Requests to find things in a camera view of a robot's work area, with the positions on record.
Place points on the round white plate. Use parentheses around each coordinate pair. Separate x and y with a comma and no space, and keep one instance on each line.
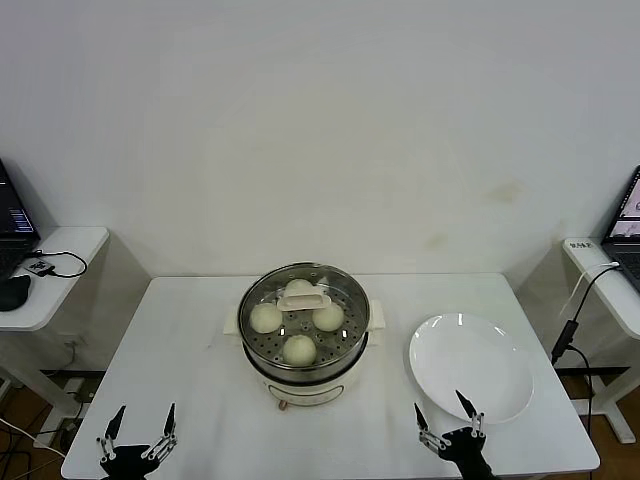
(470,360)

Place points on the round glass lid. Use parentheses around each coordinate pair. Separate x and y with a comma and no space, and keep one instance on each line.
(302,302)

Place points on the white power strip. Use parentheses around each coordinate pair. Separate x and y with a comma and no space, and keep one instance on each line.
(75,386)

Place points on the small black hub device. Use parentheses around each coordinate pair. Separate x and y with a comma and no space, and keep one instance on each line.
(40,267)

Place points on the white side table with label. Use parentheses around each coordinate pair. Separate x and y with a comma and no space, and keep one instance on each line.
(615,300)

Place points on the white side table rounded corner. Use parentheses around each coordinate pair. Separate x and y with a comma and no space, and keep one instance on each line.
(70,245)

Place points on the cream electric cooker base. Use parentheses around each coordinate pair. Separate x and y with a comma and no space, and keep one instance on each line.
(305,392)

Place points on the white wall socket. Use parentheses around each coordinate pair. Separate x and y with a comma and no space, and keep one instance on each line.
(70,342)

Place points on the white steamed baozi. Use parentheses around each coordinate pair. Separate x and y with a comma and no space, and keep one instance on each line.
(299,287)
(299,351)
(329,320)
(265,319)

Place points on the perforated steel steamer pot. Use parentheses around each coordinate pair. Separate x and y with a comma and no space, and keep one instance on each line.
(320,371)

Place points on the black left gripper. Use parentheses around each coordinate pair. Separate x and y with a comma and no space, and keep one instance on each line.
(127,465)

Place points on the white printed label sticker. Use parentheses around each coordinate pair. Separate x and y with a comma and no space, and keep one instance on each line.
(580,245)

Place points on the black laptop with dark screen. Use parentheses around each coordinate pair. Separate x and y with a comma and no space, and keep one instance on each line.
(12,220)

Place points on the black laptop with light screen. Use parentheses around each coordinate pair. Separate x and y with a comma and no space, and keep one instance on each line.
(627,240)

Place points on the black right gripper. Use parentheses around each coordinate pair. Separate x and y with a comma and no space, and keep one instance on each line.
(467,455)

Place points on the black cat-shaped mouse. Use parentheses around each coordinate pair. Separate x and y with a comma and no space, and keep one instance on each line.
(12,292)

